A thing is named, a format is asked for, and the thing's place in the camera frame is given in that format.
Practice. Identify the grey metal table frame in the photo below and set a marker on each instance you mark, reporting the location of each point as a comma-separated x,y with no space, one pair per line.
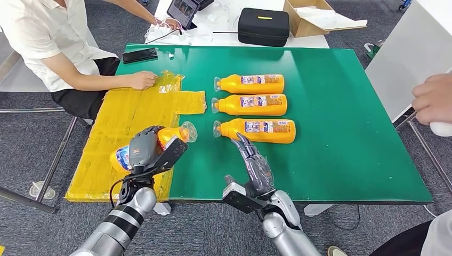
27,200

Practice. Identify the black smartphone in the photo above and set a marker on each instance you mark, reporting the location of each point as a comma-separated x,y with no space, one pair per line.
140,56

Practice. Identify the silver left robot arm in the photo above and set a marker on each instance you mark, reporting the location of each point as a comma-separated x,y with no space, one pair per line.
116,226

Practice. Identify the person's right hand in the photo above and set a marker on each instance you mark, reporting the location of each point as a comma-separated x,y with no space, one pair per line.
142,80

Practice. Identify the black carrying case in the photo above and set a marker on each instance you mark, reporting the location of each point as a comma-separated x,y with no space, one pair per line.
263,27

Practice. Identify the green plastic object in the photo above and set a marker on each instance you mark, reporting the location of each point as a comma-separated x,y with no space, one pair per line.
373,51

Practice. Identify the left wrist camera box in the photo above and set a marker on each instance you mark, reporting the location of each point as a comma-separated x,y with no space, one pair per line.
173,153

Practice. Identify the orange detergent bottle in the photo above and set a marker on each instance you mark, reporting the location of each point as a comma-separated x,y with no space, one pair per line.
254,110
173,133
257,136
254,87

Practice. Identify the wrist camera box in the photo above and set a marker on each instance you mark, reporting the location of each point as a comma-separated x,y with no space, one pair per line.
240,201
173,153

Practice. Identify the brown cardboard box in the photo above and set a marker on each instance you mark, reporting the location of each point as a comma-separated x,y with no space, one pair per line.
299,26

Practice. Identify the white foam sheet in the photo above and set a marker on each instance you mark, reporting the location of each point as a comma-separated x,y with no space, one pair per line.
328,18

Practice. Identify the white table with metal legs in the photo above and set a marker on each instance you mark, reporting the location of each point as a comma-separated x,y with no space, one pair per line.
406,63

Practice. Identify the person's left forearm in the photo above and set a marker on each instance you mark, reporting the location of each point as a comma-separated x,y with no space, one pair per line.
132,11

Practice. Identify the clear plastic lid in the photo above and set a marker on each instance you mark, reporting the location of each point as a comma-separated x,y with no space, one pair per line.
33,190

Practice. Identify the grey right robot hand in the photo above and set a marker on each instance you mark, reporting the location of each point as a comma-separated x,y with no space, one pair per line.
259,173

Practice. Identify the yellow taped cardboard mat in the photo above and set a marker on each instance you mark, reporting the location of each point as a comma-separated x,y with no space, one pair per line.
106,123

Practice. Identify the blue metal object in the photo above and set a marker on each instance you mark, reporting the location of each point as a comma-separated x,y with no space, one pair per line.
406,3

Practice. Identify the white rounded object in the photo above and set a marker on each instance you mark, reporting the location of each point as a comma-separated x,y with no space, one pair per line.
443,129

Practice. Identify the black device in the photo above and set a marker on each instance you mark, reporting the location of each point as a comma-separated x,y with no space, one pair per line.
204,3

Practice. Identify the person's left hand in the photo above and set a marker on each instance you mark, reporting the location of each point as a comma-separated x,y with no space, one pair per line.
170,24

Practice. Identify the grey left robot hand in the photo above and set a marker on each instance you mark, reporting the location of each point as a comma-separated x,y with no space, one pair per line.
143,150

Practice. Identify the black tablet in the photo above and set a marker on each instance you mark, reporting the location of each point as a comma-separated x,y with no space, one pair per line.
182,10

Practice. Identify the person's hand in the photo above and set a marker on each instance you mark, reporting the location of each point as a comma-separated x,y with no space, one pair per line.
436,99

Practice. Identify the white table foot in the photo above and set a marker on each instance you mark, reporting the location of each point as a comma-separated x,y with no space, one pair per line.
317,210

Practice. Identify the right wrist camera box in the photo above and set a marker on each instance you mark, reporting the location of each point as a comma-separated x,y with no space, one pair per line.
240,201

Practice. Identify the person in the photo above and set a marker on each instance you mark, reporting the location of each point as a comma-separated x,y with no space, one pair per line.
434,240
40,32

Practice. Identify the person's right forearm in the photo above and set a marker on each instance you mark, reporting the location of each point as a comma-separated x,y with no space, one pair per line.
104,79

